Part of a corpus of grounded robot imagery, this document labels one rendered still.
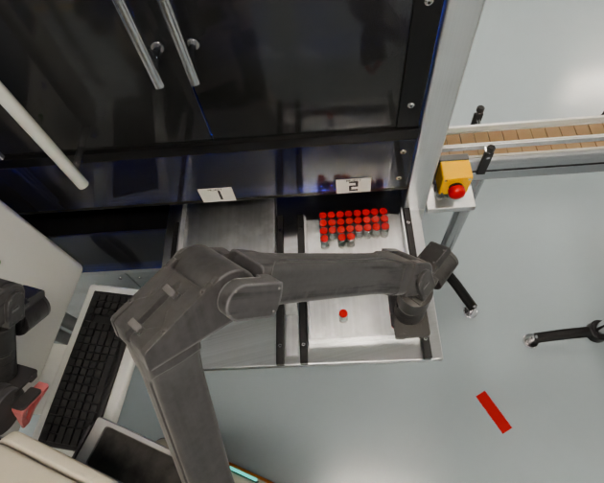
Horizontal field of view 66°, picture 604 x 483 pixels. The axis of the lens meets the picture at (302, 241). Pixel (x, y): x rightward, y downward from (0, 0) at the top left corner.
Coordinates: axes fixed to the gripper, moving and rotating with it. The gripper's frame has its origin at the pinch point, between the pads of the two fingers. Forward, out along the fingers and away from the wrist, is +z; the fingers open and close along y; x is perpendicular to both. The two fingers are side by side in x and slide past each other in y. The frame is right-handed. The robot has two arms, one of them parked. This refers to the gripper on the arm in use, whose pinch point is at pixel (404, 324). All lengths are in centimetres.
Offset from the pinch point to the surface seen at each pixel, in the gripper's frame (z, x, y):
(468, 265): 103, -47, 56
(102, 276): 45, 94, 37
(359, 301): 14.0, 8.1, 10.7
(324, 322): 14.0, 17.0, 5.9
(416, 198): 8.4, -8.9, 35.5
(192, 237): 14, 52, 32
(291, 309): 12.4, 24.7, 9.3
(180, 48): -49, 34, 30
